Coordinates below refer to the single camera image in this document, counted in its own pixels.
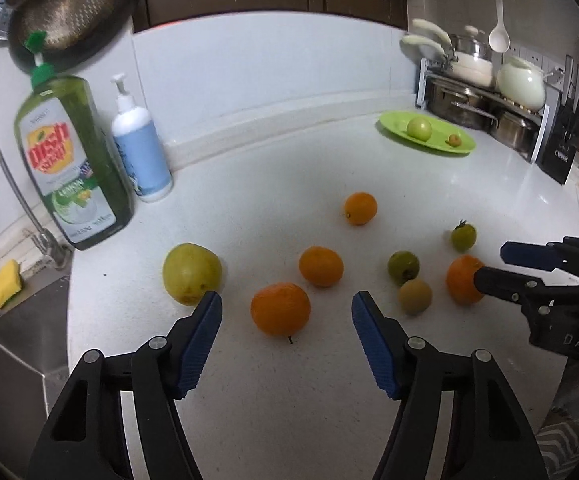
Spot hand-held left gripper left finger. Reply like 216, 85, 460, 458
27, 290, 223, 480

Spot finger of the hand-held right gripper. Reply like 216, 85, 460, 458
473, 266, 560, 311
500, 236, 579, 286

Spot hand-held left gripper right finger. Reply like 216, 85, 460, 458
351, 290, 550, 480

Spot green tomato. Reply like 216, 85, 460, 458
451, 219, 477, 253

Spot tan round fruit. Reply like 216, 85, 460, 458
398, 279, 433, 316

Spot large yellow-green fruit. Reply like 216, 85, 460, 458
162, 242, 223, 307

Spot round dark green fruit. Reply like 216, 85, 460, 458
387, 251, 421, 284

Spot large orange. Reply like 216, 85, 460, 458
250, 282, 312, 337

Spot green plate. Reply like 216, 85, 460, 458
378, 111, 477, 153

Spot black knife block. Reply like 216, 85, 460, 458
541, 100, 579, 186

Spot striped floor mat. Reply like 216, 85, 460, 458
539, 417, 579, 480

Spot small steel pot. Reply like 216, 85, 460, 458
489, 107, 540, 151

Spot green apple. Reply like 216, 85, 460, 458
407, 116, 433, 141

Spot large steel pot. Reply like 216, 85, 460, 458
427, 77, 500, 130

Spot white ceramic pot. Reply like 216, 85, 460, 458
496, 55, 555, 111

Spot steel sink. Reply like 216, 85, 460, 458
0, 280, 75, 461

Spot white frying pan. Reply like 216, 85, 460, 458
402, 35, 494, 88

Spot metal pot rack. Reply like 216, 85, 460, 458
416, 57, 553, 165

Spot yellow sponge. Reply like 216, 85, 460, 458
0, 259, 23, 309

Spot white blue pump bottle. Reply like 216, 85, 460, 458
111, 74, 174, 204

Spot white ladle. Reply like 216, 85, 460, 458
488, 0, 511, 53

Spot steel pot with lid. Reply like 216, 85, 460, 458
412, 19, 490, 58

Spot green dish soap bottle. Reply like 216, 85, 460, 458
14, 31, 135, 252

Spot metal faucet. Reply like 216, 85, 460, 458
0, 130, 73, 273

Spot white wall outlets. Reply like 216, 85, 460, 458
507, 42, 570, 92

